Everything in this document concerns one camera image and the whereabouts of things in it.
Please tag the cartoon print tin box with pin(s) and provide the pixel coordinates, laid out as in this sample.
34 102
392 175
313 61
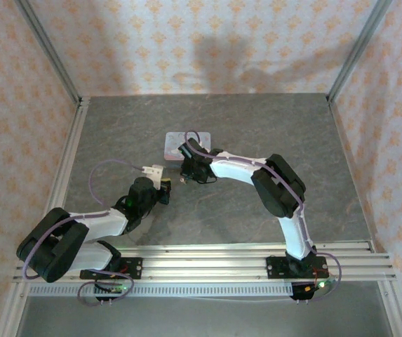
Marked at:
172 144

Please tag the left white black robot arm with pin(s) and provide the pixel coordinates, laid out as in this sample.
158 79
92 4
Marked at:
99 221

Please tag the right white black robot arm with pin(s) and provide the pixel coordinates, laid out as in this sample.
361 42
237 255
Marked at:
292 228

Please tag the small green circuit board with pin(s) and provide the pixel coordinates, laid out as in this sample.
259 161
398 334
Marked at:
117 289
323 283

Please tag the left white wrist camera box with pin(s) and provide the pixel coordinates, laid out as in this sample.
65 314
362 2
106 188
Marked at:
155 172

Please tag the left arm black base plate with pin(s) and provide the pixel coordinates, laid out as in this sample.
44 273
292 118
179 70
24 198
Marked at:
134 268

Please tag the aluminium mounting rail beam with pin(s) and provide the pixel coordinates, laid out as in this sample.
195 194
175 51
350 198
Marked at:
204 261

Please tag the aluminium table side rail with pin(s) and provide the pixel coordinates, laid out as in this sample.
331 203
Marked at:
348 158
74 133

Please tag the black controller bracket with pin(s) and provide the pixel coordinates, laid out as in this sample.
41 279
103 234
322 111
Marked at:
103 299
300 293

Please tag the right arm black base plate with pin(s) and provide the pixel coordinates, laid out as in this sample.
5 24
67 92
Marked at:
276 268

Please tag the aluminium frame leg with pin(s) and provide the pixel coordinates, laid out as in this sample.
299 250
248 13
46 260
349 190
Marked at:
13 309
393 309

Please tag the aluminium frame post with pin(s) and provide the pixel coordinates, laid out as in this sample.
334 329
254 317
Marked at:
358 49
48 49

